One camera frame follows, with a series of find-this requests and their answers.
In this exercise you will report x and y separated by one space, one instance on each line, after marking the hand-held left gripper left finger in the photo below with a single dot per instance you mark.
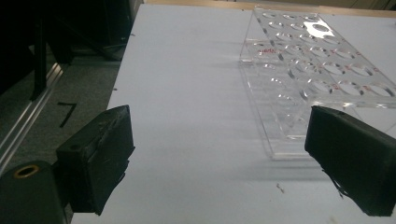
93 161

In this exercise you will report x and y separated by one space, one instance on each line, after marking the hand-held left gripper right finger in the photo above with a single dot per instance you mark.
351 161

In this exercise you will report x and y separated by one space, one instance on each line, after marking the clear acrylic tube rack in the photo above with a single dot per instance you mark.
311 49

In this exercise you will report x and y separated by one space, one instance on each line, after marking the black metal stand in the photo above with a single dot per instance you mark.
39 62

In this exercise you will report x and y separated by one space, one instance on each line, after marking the metal floor rail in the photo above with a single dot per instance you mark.
28 118

